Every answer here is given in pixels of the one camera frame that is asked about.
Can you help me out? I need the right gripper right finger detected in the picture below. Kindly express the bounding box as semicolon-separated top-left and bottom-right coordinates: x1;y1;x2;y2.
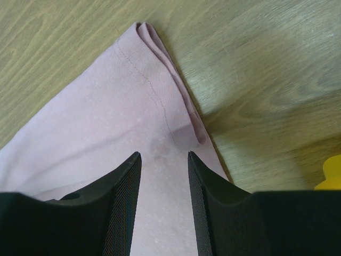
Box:
188;152;340;255

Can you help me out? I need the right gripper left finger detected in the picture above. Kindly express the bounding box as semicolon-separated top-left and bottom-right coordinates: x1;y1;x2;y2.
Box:
1;152;142;255

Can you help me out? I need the pink t shirt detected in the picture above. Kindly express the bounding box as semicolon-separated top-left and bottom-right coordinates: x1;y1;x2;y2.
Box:
1;22;225;255

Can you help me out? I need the yellow plastic bin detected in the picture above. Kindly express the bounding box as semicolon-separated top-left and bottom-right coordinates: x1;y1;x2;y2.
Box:
314;155;341;190

